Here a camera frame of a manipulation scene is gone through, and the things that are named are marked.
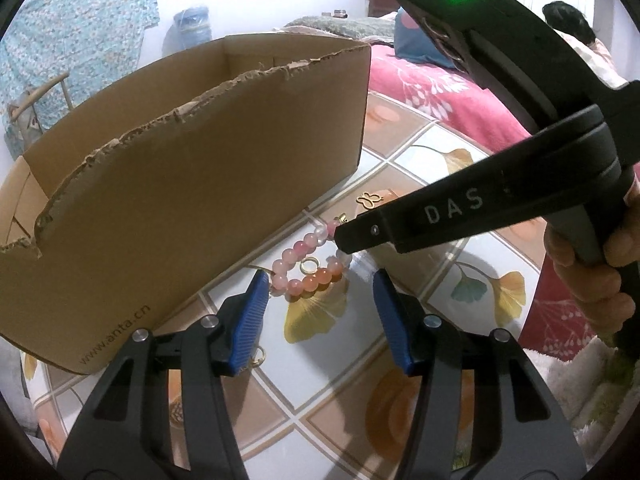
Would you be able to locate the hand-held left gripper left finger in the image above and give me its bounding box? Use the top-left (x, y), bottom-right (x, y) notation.
top-left (57, 270), bottom-right (270, 480)

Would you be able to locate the wooden chair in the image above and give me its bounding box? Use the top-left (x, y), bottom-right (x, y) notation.
top-left (4, 72), bottom-right (71, 153)

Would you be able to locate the blue pillow with pink dot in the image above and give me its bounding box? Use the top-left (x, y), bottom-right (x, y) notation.
top-left (393, 9), bottom-right (468, 70)

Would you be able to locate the pink floral blanket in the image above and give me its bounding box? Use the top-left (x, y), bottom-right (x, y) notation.
top-left (369, 42), bottom-right (601, 363)

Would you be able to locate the person's right hand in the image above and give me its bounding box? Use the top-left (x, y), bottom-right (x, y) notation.
top-left (545, 225), bottom-right (640, 345)

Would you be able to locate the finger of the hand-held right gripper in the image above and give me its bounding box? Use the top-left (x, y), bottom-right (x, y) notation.
top-left (334, 207), bottom-right (401, 255)

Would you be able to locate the brown cardboard box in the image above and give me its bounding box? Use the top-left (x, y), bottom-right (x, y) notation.
top-left (0, 34), bottom-right (372, 376)

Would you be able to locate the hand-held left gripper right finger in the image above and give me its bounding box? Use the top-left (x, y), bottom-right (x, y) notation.
top-left (372, 268), bottom-right (587, 480)

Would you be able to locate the white fluffy towel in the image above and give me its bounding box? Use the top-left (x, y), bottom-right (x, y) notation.
top-left (522, 340), bottom-right (621, 443)

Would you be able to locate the pink bead bracelet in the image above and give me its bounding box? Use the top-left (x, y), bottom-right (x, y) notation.
top-left (271, 220), bottom-right (354, 303)

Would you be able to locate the large water bottle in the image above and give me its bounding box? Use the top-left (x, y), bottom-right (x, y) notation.
top-left (172, 6), bottom-right (213, 52)

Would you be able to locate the green shaggy rug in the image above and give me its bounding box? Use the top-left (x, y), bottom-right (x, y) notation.
top-left (597, 345), bottom-right (638, 391)

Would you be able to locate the grey blanket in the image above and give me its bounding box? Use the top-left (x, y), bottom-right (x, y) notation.
top-left (282, 14), bottom-right (398, 45)

